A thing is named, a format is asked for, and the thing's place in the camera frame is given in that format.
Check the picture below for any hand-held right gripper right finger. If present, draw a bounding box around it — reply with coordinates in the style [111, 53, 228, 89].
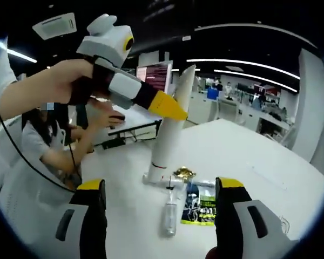
[214, 177, 293, 259]

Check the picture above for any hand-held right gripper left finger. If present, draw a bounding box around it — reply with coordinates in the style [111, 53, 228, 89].
[53, 178, 108, 259]

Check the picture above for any white skincare tube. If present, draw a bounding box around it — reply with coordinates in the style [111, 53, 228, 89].
[147, 64, 197, 187]

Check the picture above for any green silver skincare mask sachet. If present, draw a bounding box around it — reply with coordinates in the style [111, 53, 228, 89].
[180, 180, 217, 226]

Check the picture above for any gold skincare sachet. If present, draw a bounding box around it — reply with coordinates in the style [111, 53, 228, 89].
[173, 167, 197, 179]

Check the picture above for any small white skincare pump bottle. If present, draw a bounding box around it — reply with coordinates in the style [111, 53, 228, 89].
[159, 187, 180, 238]
[143, 174, 185, 190]

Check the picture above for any person's right hand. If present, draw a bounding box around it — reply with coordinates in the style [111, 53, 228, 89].
[206, 246, 219, 259]

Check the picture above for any person's left hand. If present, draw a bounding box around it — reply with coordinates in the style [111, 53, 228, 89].
[51, 58, 97, 105]

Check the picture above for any white desk with black legs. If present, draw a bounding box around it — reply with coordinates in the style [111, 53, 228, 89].
[89, 104, 164, 151]

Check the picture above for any white framed computer monitor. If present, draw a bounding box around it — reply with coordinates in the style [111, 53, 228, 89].
[136, 60, 173, 94]

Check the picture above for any ceiling air conditioner vent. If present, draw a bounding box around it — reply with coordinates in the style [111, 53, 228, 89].
[32, 12, 78, 41]

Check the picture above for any ceiling light strip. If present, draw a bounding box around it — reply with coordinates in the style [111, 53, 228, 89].
[186, 58, 301, 80]
[213, 69, 298, 92]

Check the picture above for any row of white office desks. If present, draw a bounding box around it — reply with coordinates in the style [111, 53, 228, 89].
[188, 90, 296, 141]

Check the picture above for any black cable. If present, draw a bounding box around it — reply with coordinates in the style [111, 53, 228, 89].
[0, 70, 79, 193]

